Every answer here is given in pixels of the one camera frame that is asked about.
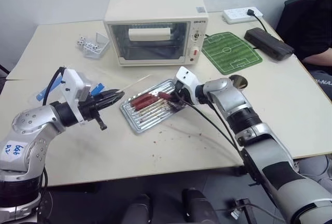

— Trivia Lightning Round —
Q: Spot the red-brown sausage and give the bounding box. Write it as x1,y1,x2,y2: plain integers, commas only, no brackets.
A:
133,96,160,111
158,92,174,103
130,94,156,107

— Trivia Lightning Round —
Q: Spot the cream toaster oven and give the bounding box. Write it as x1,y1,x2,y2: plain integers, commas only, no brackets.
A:
103,0,210,67

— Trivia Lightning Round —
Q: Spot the black power adapter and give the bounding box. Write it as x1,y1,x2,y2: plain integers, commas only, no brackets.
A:
244,27,296,61

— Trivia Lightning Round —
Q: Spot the green soccer field mat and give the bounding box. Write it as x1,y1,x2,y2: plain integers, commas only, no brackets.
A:
201,31,264,76

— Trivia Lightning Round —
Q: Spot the black office chair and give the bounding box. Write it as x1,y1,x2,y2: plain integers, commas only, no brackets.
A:
283,0,323,12

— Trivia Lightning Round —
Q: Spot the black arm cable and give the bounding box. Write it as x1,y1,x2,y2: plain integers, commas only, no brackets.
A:
42,66,66,106
176,93,251,166

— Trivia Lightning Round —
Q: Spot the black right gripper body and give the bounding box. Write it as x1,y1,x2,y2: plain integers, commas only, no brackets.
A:
175,80,195,105

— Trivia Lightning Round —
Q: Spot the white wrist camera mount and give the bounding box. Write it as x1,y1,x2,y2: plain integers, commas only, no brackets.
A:
61,68,92,126
173,66,206,105

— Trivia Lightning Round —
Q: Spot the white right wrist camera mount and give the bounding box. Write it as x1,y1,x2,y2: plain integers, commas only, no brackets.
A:
173,66,206,105

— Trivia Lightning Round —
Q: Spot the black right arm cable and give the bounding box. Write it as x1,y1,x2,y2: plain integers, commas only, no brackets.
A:
176,93,251,166

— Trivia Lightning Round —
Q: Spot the black metal bracket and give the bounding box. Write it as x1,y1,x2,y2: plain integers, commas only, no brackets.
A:
229,198,259,224

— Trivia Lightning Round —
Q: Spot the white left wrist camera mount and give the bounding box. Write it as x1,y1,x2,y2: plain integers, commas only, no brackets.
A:
61,68,92,126

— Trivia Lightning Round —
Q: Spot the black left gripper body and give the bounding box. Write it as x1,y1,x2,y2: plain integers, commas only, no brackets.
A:
77,92,108,132

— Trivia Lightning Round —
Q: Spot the clear plastic box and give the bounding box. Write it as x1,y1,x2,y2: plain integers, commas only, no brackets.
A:
75,32,110,60

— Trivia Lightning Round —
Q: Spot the ridged metal tray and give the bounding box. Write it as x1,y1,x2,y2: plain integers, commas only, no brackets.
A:
119,79,188,135

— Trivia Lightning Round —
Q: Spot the white power strip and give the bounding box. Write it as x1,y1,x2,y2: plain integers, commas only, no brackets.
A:
222,6,265,25

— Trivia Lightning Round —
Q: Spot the wooden skewer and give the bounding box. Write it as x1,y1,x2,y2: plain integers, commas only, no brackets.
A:
119,75,151,92

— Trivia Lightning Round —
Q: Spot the person in black shirt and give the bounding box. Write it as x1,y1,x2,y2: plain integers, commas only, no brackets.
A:
274,0,332,100

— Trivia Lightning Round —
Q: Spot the dark rounded shape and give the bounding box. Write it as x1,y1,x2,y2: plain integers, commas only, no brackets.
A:
121,193,154,224
181,188,220,224

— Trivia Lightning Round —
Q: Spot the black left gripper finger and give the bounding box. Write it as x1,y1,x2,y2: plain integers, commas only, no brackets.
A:
100,89,126,100
98,93,125,108

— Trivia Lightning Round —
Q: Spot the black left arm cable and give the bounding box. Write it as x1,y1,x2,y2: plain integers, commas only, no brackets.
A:
42,66,66,106

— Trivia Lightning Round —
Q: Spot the black plug with cable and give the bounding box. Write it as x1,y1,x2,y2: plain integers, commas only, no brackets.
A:
245,8,268,32

